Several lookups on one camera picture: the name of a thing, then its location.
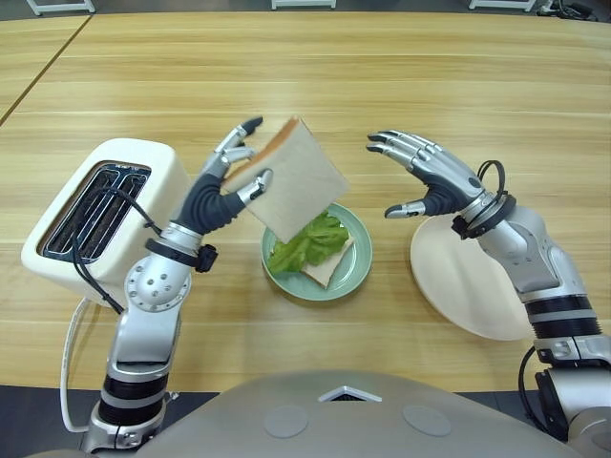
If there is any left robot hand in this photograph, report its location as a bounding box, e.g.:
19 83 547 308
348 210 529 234
168 115 274 236

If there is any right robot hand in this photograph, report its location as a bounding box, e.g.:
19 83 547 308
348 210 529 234
365 129 488 219

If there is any bread slice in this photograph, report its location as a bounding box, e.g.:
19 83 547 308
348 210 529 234
221 115 350 244
299 235 357 290

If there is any cream toaster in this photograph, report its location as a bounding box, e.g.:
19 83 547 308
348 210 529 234
19 137 193 307

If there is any green lettuce leaf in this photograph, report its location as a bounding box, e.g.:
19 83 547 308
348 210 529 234
266 208 351 275

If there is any cream plate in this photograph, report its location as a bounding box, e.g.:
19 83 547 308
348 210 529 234
409 208 534 342

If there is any green plate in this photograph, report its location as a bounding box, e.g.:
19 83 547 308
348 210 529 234
259 201 374 302

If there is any robot body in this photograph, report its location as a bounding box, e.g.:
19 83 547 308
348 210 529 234
28 368 594 458

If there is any black cable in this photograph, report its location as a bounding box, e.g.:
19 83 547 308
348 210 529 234
475 159 510 212
71 186 164 315

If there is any white cord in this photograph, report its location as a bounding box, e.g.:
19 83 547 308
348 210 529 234
58 297 97 433

